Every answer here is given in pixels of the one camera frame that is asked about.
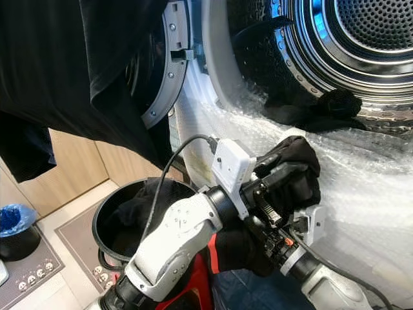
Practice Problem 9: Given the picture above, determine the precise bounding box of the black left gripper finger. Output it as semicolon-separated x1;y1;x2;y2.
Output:
274;170;321;217
255;136;320;174

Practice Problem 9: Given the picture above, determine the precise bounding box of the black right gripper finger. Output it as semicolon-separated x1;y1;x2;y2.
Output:
216;226;254;256
216;240;270;275

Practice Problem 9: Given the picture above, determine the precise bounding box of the white washing machine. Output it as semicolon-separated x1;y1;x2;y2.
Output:
166;0;413;310

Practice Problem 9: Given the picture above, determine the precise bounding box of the black clothes pile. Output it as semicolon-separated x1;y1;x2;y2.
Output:
101;178;197;259

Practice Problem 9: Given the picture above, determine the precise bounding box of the dark blue denim cloth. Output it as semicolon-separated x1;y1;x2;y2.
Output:
210;266;320;310

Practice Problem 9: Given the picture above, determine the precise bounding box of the red stool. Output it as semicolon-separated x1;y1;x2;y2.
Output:
103;234;219;310

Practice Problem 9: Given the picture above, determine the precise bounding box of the small crumpled black garment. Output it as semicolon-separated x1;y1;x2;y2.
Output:
265;88;367;134

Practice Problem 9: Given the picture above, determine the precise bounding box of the black bin with blue bag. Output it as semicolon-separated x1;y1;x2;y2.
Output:
0;203;43;263

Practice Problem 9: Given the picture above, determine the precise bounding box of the white rounded object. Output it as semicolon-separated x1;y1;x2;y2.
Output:
0;260;10;286

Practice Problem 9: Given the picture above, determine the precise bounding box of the perforated steel washer drum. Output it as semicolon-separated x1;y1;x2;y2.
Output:
226;0;413;138

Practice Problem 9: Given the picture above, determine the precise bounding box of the grey washer door seal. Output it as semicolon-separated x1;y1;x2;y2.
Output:
200;0;265;110

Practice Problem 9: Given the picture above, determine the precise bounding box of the black drum paddle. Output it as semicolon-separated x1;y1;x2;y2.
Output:
232;15;294;46

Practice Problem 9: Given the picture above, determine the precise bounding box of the black plastic bucket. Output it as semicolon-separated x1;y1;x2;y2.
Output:
92;177;199;272

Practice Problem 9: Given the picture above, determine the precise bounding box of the round washer door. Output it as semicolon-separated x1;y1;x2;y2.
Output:
132;0;194;131

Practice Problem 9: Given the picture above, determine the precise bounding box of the light wood cabinet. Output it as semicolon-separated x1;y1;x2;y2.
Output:
0;127;185;217

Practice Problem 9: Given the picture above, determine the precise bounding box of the large black hanging garment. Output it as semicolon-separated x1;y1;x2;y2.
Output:
0;0;191;184

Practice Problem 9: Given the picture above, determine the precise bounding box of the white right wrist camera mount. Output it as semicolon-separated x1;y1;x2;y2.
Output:
290;205;327;250

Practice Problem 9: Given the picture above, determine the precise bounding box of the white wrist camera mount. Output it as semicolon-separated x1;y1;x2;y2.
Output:
211;137;259;219
290;205;327;250

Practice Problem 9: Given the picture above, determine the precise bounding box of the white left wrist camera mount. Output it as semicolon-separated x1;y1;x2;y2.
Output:
211;137;259;219

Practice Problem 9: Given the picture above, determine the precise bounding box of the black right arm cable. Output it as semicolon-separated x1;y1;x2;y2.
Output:
292;231;396;310

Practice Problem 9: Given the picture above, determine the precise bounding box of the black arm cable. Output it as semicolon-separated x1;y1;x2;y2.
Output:
292;231;396;310
143;133;219;259

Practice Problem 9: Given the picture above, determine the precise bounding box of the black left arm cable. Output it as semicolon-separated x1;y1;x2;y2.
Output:
143;133;219;259

